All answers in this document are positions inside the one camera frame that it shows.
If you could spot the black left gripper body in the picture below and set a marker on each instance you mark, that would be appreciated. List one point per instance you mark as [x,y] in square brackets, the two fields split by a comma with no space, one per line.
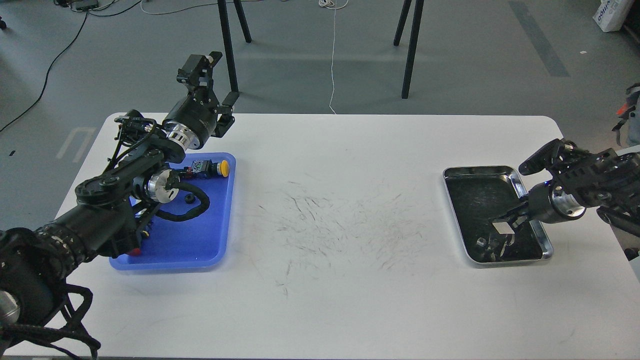
[191,122]

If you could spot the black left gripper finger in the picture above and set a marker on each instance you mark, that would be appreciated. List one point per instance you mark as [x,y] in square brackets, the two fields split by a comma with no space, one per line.
[197,76]
[224,118]

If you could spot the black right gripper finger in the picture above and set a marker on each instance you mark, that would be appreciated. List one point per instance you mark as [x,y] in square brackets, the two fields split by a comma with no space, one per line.
[510,223]
[518,214]

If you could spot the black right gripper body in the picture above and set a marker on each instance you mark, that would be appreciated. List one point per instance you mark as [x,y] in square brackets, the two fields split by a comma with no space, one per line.
[552,204]

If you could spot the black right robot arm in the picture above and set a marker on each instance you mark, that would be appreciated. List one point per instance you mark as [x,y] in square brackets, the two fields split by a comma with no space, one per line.
[580,179]

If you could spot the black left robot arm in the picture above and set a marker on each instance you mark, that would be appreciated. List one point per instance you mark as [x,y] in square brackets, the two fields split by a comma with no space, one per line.
[112,213]

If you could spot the industrial push button assembly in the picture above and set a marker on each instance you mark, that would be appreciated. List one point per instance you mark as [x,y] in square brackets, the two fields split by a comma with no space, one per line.
[198,170]

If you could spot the silver metal tray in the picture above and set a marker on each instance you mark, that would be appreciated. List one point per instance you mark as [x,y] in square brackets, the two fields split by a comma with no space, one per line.
[480,194]

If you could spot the blue plastic tray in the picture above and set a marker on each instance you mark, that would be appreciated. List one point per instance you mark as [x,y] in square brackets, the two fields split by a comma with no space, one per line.
[197,243]

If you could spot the black table legs right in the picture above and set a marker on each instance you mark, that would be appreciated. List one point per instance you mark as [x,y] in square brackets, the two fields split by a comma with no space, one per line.
[418,10]

